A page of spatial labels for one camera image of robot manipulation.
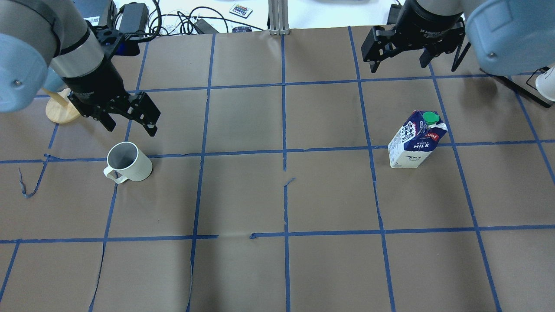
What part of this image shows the small remote control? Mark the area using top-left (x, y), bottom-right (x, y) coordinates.
top-left (229, 3), bottom-right (253, 19)

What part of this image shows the black power adapter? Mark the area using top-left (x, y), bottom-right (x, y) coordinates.
top-left (117, 3), bottom-right (149, 33)

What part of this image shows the white cup on rack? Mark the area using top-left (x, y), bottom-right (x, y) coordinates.
top-left (535, 67), bottom-right (555, 101)

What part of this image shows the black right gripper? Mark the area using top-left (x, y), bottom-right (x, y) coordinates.
top-left (361, 0), bottom-right (465, 73)

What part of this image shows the wooden mug tree stand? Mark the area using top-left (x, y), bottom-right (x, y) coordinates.
top-left (42, 88), bottom-right (82, 124)

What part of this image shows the blue mug on stand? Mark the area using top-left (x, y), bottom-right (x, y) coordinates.
top-left (42, 67), bottom-right (67, 93)

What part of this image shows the aluminium frame post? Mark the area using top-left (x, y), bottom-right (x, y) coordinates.
top-left (268, 0), bottom-right (290, 36)

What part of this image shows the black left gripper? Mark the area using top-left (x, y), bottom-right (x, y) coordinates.
top-left (63, 61), bottom-right (161, 137)

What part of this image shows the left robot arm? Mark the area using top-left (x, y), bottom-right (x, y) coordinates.
top-left (0, 0), bottom-right (161, 137)

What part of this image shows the white ceramic mug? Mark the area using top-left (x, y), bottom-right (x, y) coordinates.
top-left (103, 141), bottom-right (153, 184)

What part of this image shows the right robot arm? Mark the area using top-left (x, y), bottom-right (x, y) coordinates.
top-left (361, 0), bottom-right (555, 76)

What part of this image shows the blue white milk carton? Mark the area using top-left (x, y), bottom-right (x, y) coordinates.
top-left (387, 110), bottom-right (448, 169)

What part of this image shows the black wire cup rack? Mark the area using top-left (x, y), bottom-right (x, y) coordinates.
top-left (480, 67), bottom-right (554, 108)

